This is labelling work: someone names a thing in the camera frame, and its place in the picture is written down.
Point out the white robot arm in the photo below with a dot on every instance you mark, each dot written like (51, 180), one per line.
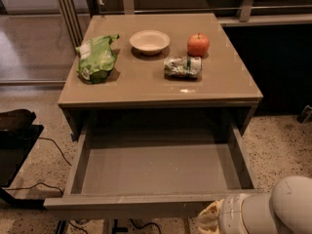
(287, 209)

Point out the brown drawer cabinet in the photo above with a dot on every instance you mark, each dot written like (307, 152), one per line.
(138, 81)

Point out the white paper bowl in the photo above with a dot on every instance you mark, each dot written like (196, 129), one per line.
(150, 42)

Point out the metal railing frame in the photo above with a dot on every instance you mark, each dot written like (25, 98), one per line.
(231, 12)

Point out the black chair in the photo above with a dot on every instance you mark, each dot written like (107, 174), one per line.
(18, 135)

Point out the green chip bag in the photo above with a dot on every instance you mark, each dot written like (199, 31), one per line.
(96, 59)

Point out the crumpled silver green can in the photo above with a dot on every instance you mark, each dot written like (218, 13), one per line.
(183, 67)

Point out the grey top drawer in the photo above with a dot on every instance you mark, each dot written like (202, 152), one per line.
(141, 173)

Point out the red apple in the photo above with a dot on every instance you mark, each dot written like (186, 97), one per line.
(198, 45)

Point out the black floor object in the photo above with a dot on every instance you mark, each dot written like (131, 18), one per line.
(304, 116)

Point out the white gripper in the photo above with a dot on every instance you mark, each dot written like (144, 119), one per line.
(230, 215)

